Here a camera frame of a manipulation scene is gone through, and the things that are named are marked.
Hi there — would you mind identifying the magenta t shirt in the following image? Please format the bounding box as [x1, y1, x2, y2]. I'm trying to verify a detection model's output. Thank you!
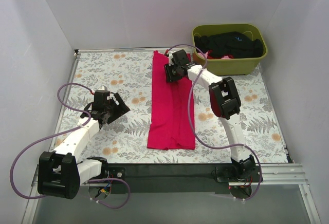
[147, 51, 196, 150]

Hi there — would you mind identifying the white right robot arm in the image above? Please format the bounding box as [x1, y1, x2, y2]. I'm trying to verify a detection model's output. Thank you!
[164, 50, 256, 182]

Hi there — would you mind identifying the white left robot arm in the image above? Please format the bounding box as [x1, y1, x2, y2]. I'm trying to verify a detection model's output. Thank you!
[38, 90, 130, 199]

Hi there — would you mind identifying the pink garment in basket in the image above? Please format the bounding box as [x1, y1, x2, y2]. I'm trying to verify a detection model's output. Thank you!
[197, 50, 233, 60]

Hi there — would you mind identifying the floral patterned table mat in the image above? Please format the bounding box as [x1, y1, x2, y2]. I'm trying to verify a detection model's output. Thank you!
[52, 51, 287, 163]

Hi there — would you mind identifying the green plastic laundry basket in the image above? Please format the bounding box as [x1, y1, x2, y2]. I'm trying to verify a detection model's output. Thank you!
[192, 24, 267, 76]

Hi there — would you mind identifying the black t shirt in basket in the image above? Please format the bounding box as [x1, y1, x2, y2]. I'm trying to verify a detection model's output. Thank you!
[193, 31, 264, 59]

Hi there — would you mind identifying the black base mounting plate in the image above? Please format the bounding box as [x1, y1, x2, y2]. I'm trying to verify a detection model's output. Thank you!
[90, 163, 263, 198]

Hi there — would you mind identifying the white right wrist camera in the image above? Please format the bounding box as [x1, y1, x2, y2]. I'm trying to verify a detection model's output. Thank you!
[165, 50, 174, 65]

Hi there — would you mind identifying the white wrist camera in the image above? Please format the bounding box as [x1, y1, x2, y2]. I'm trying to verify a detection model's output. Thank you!
[98, 86, 108, 91]
[165, 50, 174, 65]

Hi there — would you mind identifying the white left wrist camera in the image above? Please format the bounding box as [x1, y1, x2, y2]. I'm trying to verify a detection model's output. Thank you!
[98, 86, 108, 91]

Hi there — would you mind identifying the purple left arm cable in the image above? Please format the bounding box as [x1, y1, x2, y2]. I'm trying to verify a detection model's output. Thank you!
[9, 83, 131, 209]

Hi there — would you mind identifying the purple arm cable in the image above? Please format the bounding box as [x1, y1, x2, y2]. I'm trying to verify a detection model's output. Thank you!
[166, 44, 263, 202]
[9, 83, 131, 209]

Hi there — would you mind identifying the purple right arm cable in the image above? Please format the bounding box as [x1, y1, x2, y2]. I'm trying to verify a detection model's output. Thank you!
[166, 44, 263, 202]

